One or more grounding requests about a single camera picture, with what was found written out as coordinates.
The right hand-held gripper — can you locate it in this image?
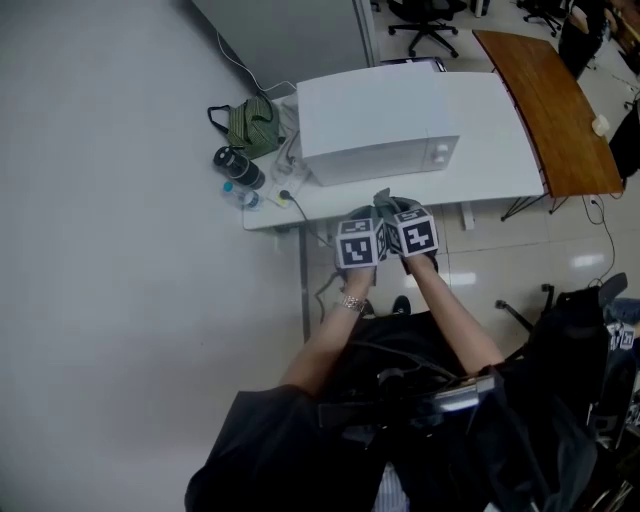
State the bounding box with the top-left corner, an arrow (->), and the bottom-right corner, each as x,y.
383,206 -> 441,275

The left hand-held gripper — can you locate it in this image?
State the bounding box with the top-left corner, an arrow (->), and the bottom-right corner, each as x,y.
334,205 -> 387,285

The grey cloth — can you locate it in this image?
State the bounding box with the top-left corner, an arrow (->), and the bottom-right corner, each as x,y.
372,187 -> 427,221

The white microwave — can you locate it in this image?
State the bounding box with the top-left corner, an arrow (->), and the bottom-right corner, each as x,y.
296,62 -> 461,188

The person's left forearm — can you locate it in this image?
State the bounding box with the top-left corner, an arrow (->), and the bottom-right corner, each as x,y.
278,265 -> 379,397

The person's right forearm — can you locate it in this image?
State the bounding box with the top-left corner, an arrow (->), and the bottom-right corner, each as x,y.
405,252 -> 506,377

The silver wristwatch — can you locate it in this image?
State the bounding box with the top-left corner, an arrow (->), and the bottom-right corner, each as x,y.
338,293 -> 369,316

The white power strip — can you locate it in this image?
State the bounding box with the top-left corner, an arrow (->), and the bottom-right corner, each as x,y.
264,178 -> 305,209

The clear plastic container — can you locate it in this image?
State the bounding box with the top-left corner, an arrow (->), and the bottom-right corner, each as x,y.
271,147 -> 303,185

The white table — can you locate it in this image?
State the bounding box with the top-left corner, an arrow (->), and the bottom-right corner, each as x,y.
241,69 -> 547,351

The clear plastic water bottle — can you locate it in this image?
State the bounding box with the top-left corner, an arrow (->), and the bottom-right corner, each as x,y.
221,181 -> 264,213

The black thermos bottle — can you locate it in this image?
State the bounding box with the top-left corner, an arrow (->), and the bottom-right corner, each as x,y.
212,145 -> 267,191

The green striped bag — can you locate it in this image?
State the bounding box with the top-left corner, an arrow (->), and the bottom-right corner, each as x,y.
207,96 -> 287,160

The brown wooden table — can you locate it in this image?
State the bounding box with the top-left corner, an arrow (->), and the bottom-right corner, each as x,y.
471,28 -> 625,222

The black chair with bag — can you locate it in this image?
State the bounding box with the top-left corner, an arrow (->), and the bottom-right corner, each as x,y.
494,271 -> 640,454

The black office chair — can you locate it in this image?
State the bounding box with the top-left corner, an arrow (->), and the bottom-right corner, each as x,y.
557,0 -> 609,81
387,0 -> 461,59
607,98 -> 640,180
516,0 -> 576,37

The person's black clothing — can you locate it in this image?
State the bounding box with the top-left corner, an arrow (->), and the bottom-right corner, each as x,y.
183,309 -> 601,512

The black power cable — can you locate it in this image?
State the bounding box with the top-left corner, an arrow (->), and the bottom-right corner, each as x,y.
278,189 -> 337,250

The black chest mount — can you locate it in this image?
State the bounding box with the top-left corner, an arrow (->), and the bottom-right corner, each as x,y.
316,367 -> 497,434

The black floor cable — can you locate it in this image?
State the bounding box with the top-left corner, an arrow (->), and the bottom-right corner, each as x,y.
581,193 -> 617,290

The white wall cable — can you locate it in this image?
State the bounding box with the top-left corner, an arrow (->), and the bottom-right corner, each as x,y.
215,29 -> 299,97

